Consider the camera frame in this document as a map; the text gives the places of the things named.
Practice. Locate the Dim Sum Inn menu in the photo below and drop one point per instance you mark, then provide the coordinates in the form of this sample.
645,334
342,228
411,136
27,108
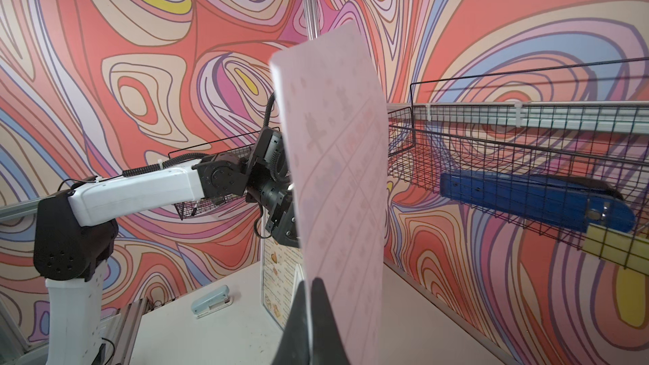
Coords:
280,279

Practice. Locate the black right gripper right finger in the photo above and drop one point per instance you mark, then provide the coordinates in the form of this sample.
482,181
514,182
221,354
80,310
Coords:
327,347

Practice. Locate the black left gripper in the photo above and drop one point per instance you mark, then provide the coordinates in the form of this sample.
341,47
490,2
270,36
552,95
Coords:
281,223

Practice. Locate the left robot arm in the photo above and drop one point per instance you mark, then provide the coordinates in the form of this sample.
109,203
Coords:
76,229

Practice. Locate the black wire basket left wall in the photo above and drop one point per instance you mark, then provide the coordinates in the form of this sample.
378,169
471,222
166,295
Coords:
241,172

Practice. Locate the blue stapler in basket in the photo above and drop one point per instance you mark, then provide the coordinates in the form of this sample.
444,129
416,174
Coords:
571,203

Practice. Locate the yellow item in basket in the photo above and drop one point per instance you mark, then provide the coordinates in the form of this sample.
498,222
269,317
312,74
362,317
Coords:
623,249

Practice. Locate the black wire basket back wall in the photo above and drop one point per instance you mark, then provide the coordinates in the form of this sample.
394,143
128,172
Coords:
602,140

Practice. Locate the hand-drawn colourful menu sheet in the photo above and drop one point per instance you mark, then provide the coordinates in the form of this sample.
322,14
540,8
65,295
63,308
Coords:
335,130

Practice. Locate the black wire basket wall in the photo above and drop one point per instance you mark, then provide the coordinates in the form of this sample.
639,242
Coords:
602,140
241,172

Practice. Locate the small grey-blue eraser block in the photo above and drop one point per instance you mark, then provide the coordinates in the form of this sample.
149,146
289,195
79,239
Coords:
212,302

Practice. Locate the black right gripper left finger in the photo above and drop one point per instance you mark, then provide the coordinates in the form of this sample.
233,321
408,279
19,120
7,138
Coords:
294,345

